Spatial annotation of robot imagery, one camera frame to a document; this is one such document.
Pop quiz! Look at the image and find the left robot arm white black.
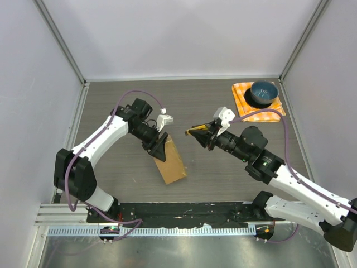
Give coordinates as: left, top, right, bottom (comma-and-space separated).
54, 98, 173, 223

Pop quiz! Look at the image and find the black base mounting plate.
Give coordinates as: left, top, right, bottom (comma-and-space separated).
86, 201, 286, 224

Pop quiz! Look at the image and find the yellow utility knife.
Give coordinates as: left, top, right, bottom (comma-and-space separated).
185, 125, 207, 137

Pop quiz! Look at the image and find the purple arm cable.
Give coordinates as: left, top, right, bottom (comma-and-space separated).
228, 108, 355, 243
64, 89, 168, 241

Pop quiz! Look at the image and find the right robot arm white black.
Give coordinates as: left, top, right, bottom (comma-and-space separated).
185, 121, 356, 252

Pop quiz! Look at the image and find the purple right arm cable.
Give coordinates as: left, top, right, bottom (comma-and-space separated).
228, 108, 355, 243

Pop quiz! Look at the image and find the brown cardboard express box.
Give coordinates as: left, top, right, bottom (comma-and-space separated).
154, 136, 187, 185

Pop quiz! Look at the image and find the white slotted cable duct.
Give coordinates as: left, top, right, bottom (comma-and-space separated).
47, 224, 256, 237

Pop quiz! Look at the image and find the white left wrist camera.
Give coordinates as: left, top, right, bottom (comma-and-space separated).
156, 108, 173, 132

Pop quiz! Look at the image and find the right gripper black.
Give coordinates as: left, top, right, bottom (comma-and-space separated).
189, 119, 250, 162

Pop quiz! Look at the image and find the blue ceramic bowl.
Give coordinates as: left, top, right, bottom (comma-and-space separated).
250, 80, 279, 105

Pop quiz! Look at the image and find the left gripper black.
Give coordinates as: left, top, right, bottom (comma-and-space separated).
130, 123, 168, 162

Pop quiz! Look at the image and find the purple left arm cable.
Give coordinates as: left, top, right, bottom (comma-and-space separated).
64, 89, 168, 241

